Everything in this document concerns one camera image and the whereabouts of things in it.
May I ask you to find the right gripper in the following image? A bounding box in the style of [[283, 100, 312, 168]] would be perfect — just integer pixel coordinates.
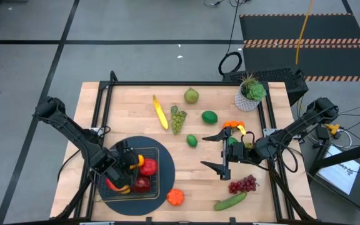
[[200, 127, 262, 181]]

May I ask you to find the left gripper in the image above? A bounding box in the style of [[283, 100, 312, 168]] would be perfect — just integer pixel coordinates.
[[103, 139, 141, 191]]

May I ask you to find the bright red apple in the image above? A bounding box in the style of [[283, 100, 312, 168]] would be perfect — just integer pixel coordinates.
[[138, 157, 159, 178]]

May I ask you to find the glossy dark red apple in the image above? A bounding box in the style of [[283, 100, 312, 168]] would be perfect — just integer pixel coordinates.
[[132, 176, 152, 194]]

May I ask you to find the red orange mango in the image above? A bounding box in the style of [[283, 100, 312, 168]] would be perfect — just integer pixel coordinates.
[[105, 177, 131, 195]]

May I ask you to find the small green lime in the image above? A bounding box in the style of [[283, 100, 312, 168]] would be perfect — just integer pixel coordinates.
[[186, 134, 199, 148]]

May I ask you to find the round green lime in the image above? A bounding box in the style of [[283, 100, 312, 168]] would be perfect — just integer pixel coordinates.
[[201, 110, 219, 125]]

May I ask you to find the crinkled orange bell pepper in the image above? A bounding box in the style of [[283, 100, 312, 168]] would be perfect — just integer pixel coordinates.
[[166, 188, 186, 207]]

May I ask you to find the brownish green pear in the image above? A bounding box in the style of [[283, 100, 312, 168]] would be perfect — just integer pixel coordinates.
[[184, 87, 199, 105]]

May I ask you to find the yellow banana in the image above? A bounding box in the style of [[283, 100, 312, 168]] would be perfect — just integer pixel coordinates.
[[152, 94, 169, 131]]

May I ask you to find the orange kumquat sprig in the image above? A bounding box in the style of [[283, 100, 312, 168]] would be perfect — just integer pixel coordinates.
[[222, 120, 246, 129]]

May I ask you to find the round dark blue mat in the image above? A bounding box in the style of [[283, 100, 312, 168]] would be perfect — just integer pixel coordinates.
[[97, 136, 176, 217]]

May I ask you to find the red grape bunch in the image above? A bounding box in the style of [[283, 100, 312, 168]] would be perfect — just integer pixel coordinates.
[[228, 174, 259, 195]]

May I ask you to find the green grape bunch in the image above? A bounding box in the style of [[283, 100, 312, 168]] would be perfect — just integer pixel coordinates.
[[169, 104, 188, 136]]

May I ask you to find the green cucumber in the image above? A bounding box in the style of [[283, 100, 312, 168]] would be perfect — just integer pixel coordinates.
[[214, 191, 248, 211]]

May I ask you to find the succulent in white pot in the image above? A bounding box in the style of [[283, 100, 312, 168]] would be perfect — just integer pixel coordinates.
[[234, 71, 268, 113]]

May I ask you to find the black perforated computer case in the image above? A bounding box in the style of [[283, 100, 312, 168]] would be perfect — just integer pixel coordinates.
[[222, 67, 309, 107]]

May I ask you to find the black power adapter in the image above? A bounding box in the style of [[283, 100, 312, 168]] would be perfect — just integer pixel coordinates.
[[316, 125, 331, 141]]

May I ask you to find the yellow plug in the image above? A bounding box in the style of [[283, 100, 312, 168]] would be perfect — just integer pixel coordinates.
[[327, 123, 343, 136]]

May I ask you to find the black striped floor ramp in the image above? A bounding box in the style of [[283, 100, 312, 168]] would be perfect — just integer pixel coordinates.
[[239, 12, 360, 83]]

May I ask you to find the black equipment stand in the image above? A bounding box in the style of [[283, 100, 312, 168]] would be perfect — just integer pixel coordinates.
[[304, 137, 360, 219]]

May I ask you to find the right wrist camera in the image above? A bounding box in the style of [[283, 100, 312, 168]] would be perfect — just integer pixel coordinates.
[[231, 142, 247, 162]]

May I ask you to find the black metal table frame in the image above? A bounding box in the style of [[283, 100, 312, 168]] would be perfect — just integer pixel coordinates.
[[53, 70, 318, 225]]

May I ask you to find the coiled black cable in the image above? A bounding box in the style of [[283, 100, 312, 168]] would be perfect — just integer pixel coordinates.
[[217, 0, 243, 76]]

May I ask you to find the yellow cable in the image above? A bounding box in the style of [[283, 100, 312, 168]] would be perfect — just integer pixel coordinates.
[[294, 0, 333, 128]]

